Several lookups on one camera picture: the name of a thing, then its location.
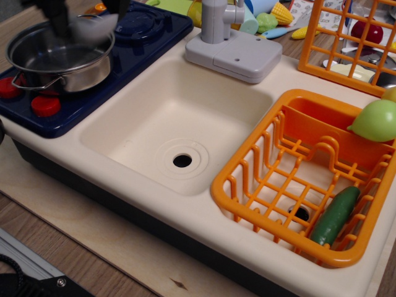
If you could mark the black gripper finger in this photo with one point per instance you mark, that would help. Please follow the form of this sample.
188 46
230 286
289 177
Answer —
119 7
57 14

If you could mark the grey spoon with blue handle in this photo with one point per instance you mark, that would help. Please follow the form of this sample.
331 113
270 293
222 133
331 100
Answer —
92 30

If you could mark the stainless steel pan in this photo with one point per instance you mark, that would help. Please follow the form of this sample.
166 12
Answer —
50 64

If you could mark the orange toy piece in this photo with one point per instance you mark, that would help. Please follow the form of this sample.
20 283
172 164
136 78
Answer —
96 9

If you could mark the dark blue toy stove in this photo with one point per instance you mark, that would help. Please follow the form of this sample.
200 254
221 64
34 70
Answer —
142 36

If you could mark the light green toy board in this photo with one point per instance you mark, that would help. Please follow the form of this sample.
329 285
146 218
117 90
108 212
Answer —
177 6

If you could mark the yellow toy cup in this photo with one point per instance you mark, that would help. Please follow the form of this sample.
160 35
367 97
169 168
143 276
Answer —
195 13

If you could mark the left red stove knob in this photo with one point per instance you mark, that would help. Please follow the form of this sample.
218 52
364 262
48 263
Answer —
7 89

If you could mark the red stove knob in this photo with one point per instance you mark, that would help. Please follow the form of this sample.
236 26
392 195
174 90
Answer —
7 89
45 106

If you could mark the right red stove knob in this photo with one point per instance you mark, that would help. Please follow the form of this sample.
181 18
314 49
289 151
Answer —
45 106

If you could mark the teal plastic cup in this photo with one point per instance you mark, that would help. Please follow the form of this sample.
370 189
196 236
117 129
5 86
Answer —
250 24

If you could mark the grey toy faucet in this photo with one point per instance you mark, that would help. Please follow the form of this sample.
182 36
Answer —
237 54

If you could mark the green toy lettuce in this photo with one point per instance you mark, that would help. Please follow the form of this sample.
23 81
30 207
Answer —
266 22

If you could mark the cream toy sink unit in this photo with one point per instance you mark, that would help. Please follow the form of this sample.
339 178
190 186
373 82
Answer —
151 152

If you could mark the yellow toy corn cob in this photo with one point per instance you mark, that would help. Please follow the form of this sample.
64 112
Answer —
282 14

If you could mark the small yellow corn piece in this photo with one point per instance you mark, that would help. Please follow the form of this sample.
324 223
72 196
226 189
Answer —
300 33

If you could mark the orange upright grid rack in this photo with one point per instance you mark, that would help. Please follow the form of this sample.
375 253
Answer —
361 24

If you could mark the orange dish rack basket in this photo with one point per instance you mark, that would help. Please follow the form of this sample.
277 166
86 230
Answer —
299 157

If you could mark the steel pot lid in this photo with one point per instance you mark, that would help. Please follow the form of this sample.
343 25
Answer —
371 56

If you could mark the plywood base board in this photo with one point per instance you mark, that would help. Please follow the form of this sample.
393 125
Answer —
97 249

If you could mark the light green toy pear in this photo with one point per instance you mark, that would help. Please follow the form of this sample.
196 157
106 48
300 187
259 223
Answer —
376 121

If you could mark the green toy cucumber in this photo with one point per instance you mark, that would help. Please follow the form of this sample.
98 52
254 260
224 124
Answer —
331 222

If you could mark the blue handled toy utensil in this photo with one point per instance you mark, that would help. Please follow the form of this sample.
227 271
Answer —
278 32

